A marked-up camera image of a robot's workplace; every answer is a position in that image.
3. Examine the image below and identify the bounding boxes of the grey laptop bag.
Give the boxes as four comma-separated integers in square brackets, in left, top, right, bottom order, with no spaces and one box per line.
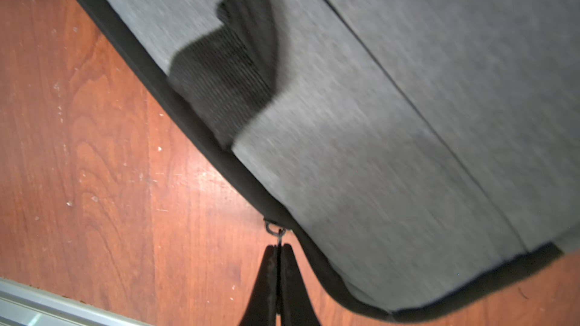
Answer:
[77,0,579,323]

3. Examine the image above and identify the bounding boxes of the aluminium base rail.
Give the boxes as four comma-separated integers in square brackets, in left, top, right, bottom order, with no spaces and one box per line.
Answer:
[1,279,144,326]

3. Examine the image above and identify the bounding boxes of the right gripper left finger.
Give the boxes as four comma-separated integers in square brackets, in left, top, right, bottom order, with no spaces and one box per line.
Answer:
[239,245,278,326]

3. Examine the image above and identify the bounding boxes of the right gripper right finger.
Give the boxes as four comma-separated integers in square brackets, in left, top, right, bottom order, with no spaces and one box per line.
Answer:
[278,244,321,326]

